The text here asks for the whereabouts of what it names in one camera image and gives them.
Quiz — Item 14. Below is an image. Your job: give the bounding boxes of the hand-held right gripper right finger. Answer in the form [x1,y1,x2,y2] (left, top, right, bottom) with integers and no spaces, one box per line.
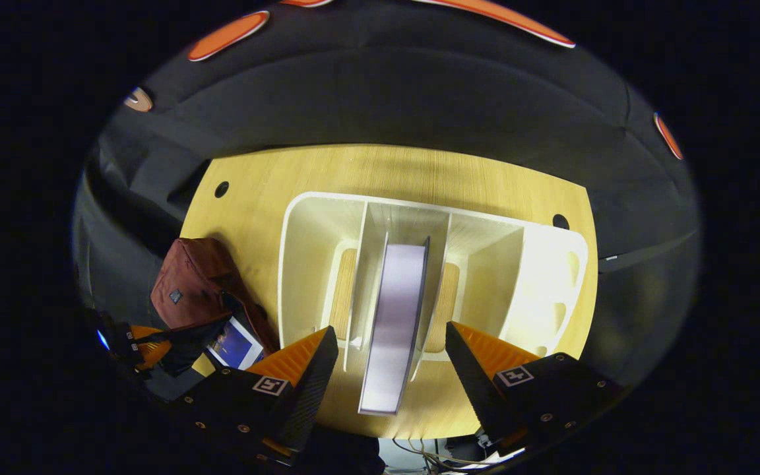
[445,321,625,456]

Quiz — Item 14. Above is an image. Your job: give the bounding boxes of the black backdrop cloth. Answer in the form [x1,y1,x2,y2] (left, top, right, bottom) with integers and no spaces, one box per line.
[73,0,701,373]

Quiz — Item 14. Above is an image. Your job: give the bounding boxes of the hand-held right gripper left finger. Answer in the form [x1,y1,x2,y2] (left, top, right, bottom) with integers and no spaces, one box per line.
[179,325,340,462]

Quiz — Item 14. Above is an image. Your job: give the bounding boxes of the reddish brown schoolbag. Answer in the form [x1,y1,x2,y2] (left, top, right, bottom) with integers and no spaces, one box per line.
[150,237,282,400]

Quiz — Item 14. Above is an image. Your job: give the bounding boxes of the book with blue spine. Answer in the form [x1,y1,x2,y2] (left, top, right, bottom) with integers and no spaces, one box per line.
[207,315,265,370]

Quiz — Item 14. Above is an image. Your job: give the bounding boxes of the white bookshelf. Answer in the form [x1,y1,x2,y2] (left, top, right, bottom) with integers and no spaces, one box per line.
[278,191,590,364]

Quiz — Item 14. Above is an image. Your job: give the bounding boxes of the book with white spine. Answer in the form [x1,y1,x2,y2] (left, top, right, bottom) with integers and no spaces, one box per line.
[358,236,431,416]

